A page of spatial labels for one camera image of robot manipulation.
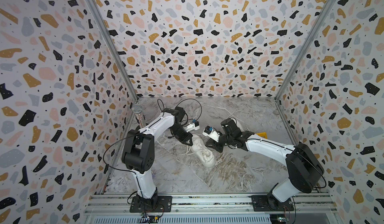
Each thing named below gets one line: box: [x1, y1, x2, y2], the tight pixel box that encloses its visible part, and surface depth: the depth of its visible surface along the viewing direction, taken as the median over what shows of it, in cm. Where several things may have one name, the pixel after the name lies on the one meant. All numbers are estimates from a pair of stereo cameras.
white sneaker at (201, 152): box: [190, 134, 216, 168], surface depth 88 cm
